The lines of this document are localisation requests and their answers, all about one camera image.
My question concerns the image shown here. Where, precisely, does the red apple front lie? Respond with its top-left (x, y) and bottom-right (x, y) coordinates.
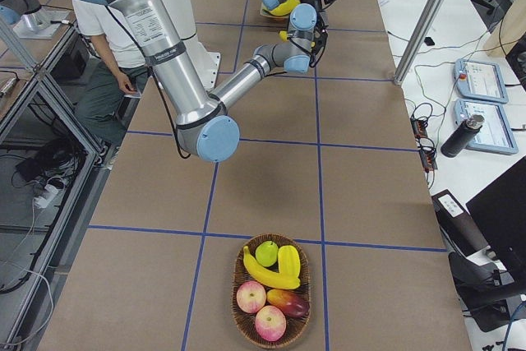
top-left (255, 305), bottom-right (287, 342)

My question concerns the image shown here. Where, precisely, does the yellow banana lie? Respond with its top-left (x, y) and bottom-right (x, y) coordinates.
top-left (242, 246), bottom-right (301, 290)
top-left (279, 30), bottom-right (290, 42)
top-left (261, 0), bottom-right (300, 18)
top-left (278, 245), bottom-right (301, 278)

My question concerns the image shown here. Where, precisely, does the red apple left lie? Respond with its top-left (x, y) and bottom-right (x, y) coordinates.
top-left (236, 280), bottom-right (266, 314)

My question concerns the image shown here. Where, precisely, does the teach pendant far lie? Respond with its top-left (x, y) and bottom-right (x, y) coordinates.
top-left (454, 58), bottom-right (509, 104)

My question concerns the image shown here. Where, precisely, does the grey square plate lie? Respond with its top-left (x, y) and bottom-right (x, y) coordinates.
top-left (260, 5), bottom-right (289, 21)

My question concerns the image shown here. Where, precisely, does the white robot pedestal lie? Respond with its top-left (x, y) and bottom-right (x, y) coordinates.
top-left (162, 0), bottom-right (221, 91)

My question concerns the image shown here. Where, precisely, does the teach pendant near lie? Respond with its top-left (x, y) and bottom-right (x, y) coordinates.
top-left (454, 99), bottom-right (519, 155)

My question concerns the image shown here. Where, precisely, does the small black box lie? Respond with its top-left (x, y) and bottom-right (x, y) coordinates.
top-left (424, 37), bottom-right (435, 46)

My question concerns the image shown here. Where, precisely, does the red yellow mango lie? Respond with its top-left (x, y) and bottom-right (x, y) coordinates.
top-left (267, 289), bottom-right (310, 318)

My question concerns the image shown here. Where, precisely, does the brown wicker basket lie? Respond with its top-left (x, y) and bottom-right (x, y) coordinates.
top-left (232, 233), bottom-right (311, 349)

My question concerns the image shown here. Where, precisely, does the green pear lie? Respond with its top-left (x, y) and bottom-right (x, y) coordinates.
top-left (256, 240), bottom-right (279, 267)

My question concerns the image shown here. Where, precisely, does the black water bottle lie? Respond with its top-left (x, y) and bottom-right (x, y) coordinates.
top-left (441, 114), bottom-right (485, 158)

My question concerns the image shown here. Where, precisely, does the teach pendant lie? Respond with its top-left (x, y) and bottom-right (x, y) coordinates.
top-left (454, 58), bottom-right (509, 104)
top-left (454, 99), bottom-right (519, 155)

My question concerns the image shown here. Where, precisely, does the person in white shirt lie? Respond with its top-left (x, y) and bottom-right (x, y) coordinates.
top-left (72, 0), bottom-right (149, 145)

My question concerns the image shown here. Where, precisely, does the black monitor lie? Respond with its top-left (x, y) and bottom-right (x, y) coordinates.
top-left (467, 158), bottom-right (525, 271)

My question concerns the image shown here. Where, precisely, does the red apple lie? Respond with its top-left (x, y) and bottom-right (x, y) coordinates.
top-left (236, 280), bottom-right (266, 314)
top-left (255, 305), bottom-right (287, 342)

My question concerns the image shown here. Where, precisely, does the aluminium frame post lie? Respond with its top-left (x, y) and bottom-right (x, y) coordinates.
top-left (393, 0), bottom-right (445, 85)

